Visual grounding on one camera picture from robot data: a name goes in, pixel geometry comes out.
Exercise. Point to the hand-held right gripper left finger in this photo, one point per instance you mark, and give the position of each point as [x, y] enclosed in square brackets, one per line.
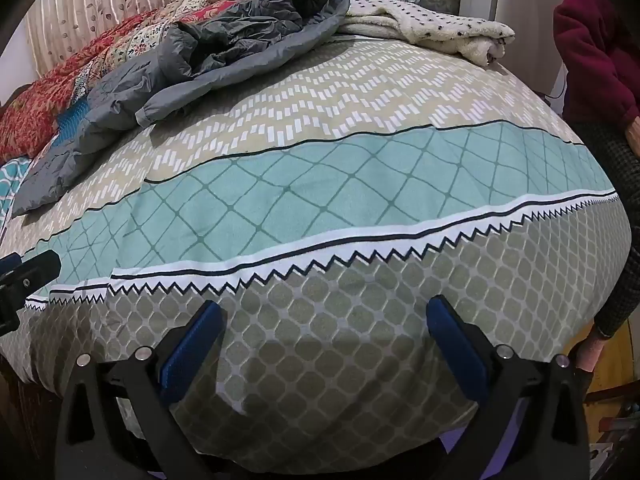
[189, 355]

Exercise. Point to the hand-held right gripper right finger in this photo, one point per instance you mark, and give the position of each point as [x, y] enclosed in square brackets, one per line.
[459, 355]

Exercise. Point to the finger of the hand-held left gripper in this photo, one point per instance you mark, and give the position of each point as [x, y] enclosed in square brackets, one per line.
[30, 272]

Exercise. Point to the red floral patchwork quilt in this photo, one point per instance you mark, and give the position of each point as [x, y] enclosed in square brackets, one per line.
[45, 95]

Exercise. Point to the patterned green beige bedsheet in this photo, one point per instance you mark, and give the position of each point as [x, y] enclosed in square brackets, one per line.
[320, 185]

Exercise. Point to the teal white patterned cloth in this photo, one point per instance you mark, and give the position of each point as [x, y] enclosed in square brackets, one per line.
[12, 180]

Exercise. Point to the grey puffer jacket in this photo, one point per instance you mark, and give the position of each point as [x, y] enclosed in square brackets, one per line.
[235, 45]

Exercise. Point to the white dotted fleece blanket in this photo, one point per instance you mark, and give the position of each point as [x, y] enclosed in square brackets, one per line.
[440, 30]

